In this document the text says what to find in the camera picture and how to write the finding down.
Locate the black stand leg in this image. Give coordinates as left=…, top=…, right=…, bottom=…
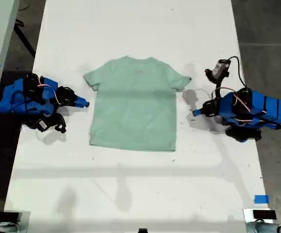
left=13, top=18, right=36, bottom=58

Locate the camera black stalk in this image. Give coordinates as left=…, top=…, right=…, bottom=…
left=49, top=113, right=67, bottom=134
left=204, top=68, right=223, bottom=99

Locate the small black box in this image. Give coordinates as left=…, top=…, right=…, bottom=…
left=252, top=210, right=277, bottom=220
left=0, top=212, right=20, bottom=222

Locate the camera black cable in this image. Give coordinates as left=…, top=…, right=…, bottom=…
left=227, top=55, right=248, bottom=89

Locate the pale green T-shirt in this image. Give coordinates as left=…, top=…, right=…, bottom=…
left=83, top=55, right=193, bottom=152

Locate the pale grey tube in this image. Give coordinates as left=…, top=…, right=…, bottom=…
left=0, top=223, right=19, bottom=233
left=246, top=220, right=281, bottom=233

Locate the silver metal bracket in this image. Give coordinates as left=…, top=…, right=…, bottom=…
left=242, top=208, right=274, bottom=233
left=3, top=211, right=31, bottom=233

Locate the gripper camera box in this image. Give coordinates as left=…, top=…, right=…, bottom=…
left=213, top=59, right=231, bottom=79
left=35, top=118, right=50, bottom=133

